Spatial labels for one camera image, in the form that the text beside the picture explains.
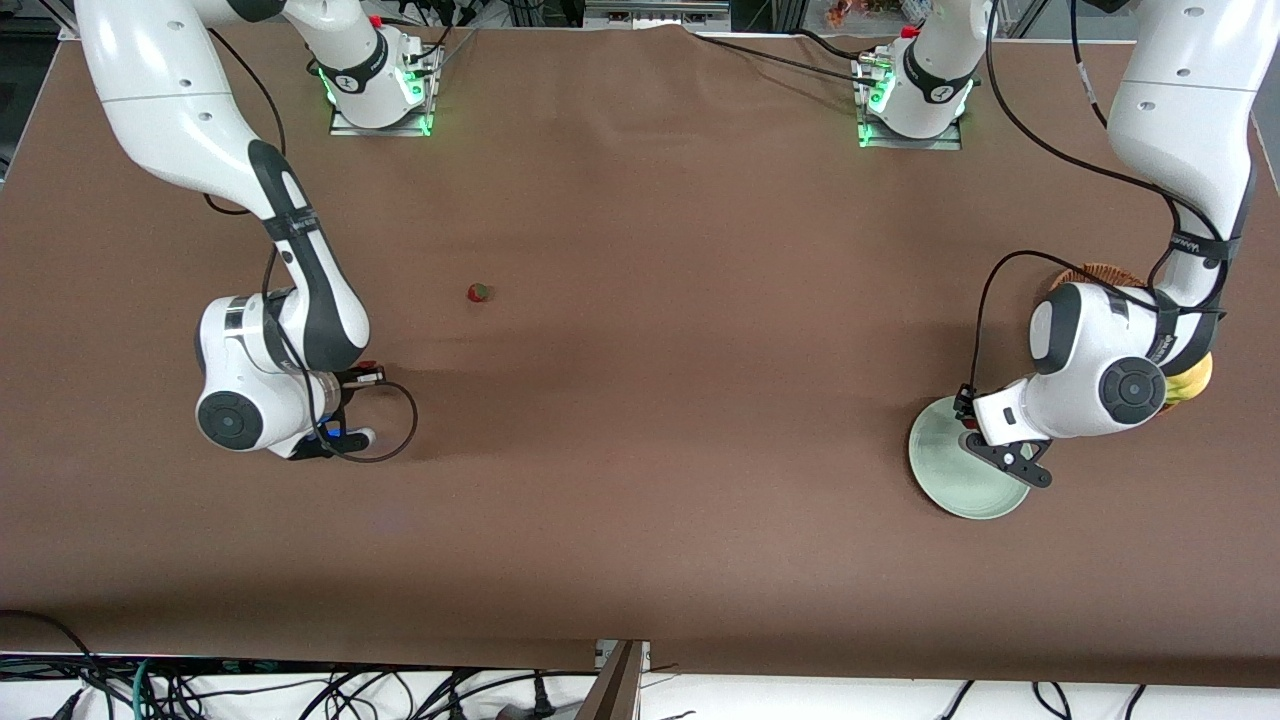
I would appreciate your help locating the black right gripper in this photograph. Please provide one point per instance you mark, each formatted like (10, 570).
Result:
(345, 376)

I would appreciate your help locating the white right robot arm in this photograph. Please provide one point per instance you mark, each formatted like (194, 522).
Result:
(150, 100)

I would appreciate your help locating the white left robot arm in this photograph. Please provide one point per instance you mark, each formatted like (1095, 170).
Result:
(1180, 120)

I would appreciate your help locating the light green round plate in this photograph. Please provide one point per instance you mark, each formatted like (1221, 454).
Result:
(940, 470)

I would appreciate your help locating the brown wicker basket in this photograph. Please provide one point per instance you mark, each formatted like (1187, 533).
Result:
(1100, 272)

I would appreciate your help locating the yellow banana bunch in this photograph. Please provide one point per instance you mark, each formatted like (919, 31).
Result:
(1195, 380)

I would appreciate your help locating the large table cover sheet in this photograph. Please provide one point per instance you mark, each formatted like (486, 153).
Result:
(700, 550)

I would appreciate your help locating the orange red background object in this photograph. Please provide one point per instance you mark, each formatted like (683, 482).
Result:
(845, 12)

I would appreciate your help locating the grey metal device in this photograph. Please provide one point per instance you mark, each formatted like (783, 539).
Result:
(650, 15)

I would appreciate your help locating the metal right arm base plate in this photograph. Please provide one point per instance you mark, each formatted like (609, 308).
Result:
(345, 128)

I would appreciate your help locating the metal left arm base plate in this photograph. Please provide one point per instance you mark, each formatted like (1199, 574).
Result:
(945, 145)

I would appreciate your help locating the metal stand bracket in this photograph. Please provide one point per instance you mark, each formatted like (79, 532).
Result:
(603, 652)

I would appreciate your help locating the brown stand post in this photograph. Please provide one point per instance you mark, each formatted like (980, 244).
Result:
(610, 695)

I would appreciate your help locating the aluminium frame profile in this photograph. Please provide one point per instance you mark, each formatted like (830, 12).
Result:
(66, 30)

